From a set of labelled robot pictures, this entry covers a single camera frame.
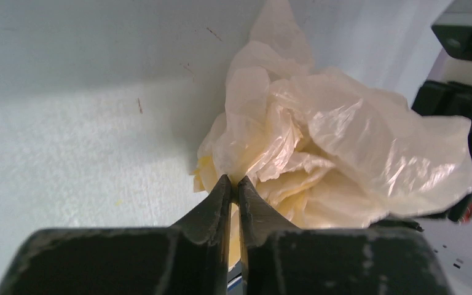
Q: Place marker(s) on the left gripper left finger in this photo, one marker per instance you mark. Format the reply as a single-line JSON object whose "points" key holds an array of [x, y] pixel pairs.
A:
{"points": [[188, 257]]}

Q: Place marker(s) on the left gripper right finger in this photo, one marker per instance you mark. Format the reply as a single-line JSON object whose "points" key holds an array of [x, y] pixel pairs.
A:
{"points": [[280, 258]]}

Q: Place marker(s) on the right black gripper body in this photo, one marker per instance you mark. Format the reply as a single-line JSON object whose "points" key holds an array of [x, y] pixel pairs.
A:
{"points": [[454, 32]]}

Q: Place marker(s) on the translucent yellowish trash bag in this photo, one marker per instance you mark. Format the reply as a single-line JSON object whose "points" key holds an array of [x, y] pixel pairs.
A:
{"points": [[323, 149]]}

